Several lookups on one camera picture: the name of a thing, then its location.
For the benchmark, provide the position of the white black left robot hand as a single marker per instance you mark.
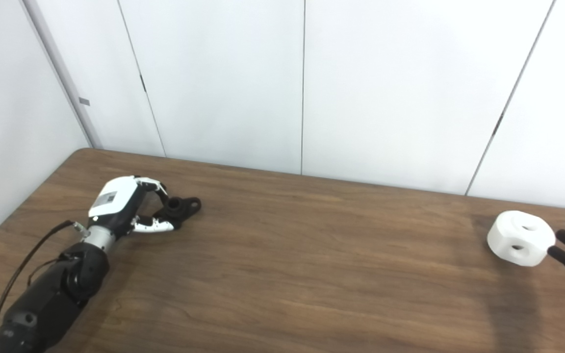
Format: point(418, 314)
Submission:
point(113, 196)

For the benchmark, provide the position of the black plastic holder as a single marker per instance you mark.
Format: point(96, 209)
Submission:
point(184, 205)

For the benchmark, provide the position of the round white plastic piece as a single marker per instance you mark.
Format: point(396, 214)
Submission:
point(503, 240)

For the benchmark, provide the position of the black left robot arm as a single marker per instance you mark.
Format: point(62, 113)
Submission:
point(47, 299)

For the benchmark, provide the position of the small grey strip tag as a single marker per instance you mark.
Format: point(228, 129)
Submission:
point(84, 101)

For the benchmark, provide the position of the grey wall corner strip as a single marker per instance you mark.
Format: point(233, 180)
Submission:
point(63, 73)

